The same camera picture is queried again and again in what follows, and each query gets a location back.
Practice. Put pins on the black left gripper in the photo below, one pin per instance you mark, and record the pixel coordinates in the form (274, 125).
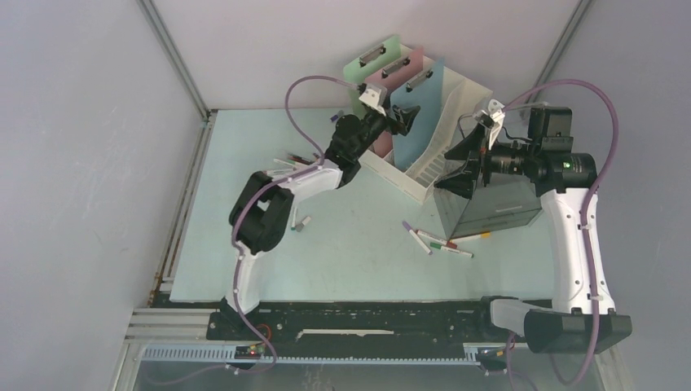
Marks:
(407, 115)

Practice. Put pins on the green clipboard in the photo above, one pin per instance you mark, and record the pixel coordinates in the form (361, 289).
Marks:
(373, 60)

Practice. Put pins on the dark red gel pen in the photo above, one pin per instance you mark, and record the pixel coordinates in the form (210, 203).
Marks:
(301, 160)

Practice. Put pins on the green cap marker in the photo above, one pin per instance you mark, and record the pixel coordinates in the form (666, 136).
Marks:
(449, 249)

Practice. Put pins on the short white grey marker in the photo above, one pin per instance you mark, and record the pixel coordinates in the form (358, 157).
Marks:
(301, 225)

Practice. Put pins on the white file organizer rack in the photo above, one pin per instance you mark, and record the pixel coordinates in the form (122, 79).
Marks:
(459, 96)

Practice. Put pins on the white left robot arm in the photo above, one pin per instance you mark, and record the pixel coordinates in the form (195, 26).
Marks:
(260, 216)

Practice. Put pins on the teal cap marker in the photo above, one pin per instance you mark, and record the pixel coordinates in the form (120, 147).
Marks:
(294, 214)

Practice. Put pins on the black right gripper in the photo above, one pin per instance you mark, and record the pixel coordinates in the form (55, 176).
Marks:
(470, 148)

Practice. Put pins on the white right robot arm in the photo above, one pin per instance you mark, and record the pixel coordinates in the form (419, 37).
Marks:
(582, 317)

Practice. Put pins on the short purple grey marker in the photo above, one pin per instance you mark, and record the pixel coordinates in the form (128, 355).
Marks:
(336, 116)

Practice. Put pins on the blue clipboard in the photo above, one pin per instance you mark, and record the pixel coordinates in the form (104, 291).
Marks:
(424, 91)

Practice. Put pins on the purple cap marker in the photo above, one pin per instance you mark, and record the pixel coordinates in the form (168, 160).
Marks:
(417, 238)

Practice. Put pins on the clear grey drawer box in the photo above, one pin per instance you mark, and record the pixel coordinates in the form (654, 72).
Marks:
(513, 200)

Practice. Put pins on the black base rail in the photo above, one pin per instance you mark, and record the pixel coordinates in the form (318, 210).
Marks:
(361, 330)

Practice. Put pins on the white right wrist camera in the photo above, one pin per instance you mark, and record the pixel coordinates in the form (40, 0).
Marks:
(490, 114)

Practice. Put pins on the pink clipboard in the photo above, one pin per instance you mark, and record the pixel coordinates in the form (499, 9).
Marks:
(391, 77)

